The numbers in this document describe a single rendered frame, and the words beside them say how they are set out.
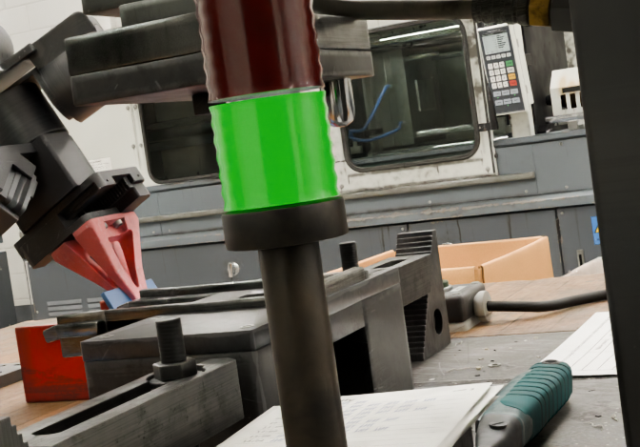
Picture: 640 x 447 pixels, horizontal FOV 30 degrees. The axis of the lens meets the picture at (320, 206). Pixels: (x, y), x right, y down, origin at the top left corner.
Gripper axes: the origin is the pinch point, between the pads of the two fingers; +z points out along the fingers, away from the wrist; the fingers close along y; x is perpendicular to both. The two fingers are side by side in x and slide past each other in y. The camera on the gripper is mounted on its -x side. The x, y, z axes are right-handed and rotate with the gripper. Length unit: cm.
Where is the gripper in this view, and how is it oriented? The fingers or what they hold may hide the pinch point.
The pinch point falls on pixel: (136, 298)
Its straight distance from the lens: 96.6
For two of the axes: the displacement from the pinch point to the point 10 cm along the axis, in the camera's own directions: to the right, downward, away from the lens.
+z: 5.7, 8.1, -1.5
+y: 7.2, -5.8, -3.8
